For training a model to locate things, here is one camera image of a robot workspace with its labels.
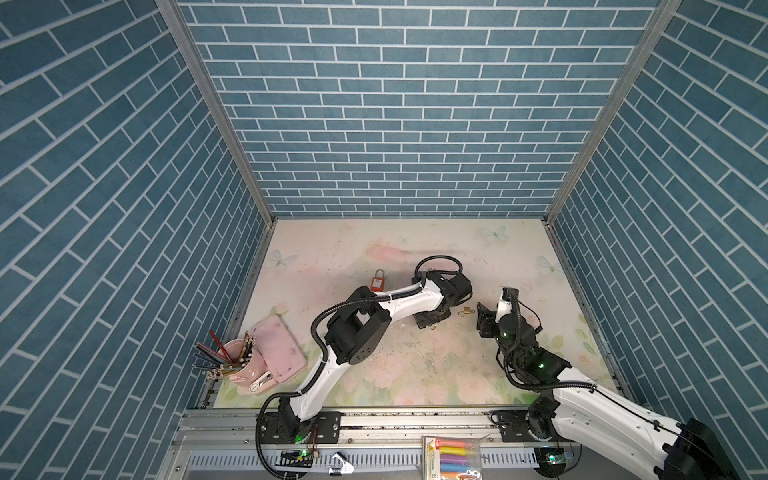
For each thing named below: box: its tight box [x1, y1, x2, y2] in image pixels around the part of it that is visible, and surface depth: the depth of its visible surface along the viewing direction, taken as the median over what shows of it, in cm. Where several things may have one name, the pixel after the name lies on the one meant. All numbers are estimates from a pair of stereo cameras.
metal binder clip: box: [328, 451, 355, 476], surface depth 70 cm
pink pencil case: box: [252, 314, 307, 386], surface depth 84 cm
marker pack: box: [422, 434, 487, 480], surface depth 70 cm
